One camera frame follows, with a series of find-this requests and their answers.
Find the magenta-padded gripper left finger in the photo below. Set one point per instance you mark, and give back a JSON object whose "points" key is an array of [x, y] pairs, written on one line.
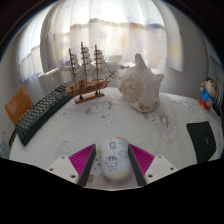
{"points": [[81, 160]]}

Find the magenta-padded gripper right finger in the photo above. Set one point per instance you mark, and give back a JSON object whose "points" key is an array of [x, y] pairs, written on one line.
{"points": [[142, 160]]}

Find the white cartoon-print computer mouse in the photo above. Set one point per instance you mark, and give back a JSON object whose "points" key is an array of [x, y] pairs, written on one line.
{"points": [[114, 160]]}

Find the black mouse pad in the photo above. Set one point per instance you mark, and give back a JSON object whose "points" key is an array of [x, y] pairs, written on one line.
{"points": [[201, 141]]}

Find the white cartoon-print tablecloth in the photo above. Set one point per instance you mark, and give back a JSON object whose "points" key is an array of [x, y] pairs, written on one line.
{"points": [[133, 123]]}

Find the black computer keyboard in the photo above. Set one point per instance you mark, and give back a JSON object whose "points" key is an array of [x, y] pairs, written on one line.
{"points": [[40, 115]]}

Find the large white conch shell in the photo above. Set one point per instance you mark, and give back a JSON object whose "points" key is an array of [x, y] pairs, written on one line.
{"points": [[140, 88]]}

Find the wooden model sailing ship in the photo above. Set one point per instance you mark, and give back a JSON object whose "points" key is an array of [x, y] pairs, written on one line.
{"points": [[87, 87]]}

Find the orange wooden chair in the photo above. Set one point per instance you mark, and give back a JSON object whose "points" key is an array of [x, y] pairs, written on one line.
{"points": [[18, 105]]}

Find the white radiator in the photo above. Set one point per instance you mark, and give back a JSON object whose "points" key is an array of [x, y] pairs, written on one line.
{"points": [[50, 80]]}

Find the cartoon boy figurine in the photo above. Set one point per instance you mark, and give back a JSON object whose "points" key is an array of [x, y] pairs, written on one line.
{"points": [[207, 95]]}

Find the sheer white patterned curtain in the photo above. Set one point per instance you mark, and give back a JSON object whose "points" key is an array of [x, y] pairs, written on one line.
{"points": [[110, 33]]}

